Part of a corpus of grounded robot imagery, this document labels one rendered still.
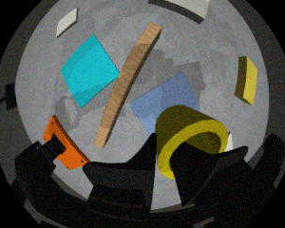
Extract tan wooden bar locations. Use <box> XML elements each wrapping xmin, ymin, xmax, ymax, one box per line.
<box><xmin>94</xmin><ymin>22</ymin><xmax>162</xmax><ymax>148</ymax></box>

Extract yellow block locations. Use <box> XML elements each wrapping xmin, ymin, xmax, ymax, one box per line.
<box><xmin>234</xmin><ymin>56</ymin><xmax>257</xmax><ymax>105</ymax></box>

